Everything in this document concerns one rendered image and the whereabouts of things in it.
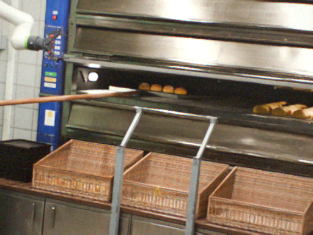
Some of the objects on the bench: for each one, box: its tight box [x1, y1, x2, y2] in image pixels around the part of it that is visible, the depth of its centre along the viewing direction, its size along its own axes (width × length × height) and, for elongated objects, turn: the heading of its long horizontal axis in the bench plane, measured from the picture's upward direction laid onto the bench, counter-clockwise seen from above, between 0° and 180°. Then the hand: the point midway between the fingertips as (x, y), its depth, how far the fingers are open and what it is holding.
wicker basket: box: [120, 152, 229, 220], centre depth 492 cm, size 49×56×28 cm
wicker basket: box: [32, 140, 144, 202], centre depth 516 cm, size 49×56×28 cm
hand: (67, 47), depth 482 cm, fingers open, 13 cm apart
